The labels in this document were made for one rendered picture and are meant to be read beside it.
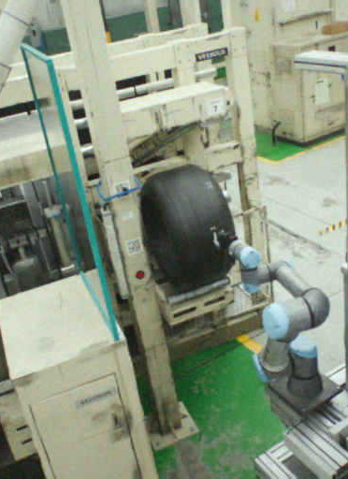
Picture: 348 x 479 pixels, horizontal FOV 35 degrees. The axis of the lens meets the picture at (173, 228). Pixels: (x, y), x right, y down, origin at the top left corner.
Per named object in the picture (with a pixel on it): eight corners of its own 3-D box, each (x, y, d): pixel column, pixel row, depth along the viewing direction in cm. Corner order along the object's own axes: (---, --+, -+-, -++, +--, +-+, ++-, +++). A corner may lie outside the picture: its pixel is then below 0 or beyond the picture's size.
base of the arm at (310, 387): (331, 387, 233) (330, 369, 229) (303, 404, 227) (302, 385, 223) (305, 369, 245) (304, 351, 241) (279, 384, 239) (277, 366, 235)
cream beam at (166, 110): (117, 145, 271) (111, 116, 264) (104, 134, 292) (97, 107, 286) (229, 116, 287) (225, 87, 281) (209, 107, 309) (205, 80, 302)
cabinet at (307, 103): (305, 150, 695) (299, 46, 640) (274, 140, 741) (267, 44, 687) (357, 129, 731) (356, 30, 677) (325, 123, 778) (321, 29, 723)
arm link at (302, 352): (324, 372, 227) (323, 346, 221) (293, 382, 226) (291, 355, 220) (311, 355, 238) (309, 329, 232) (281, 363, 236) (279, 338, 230)
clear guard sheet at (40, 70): (115, 341, 192) (45, 60, 151) (79, 272, 239) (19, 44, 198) (120, 340, 193) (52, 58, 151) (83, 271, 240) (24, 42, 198)
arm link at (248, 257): (246, 272, 222) (243, 253, 219) (234, 264, 231) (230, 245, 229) (263, 267, 224) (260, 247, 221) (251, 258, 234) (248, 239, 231)
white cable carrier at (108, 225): (123, 299, 275) (102, 212, 254) (120, 295, 279) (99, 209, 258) (131, 297, 276) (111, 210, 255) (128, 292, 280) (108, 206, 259)
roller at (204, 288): (167, 308, 275) (166, 300, 273) (165, 303, 279) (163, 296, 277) (231, 285, 285) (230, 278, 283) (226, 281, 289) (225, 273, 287)
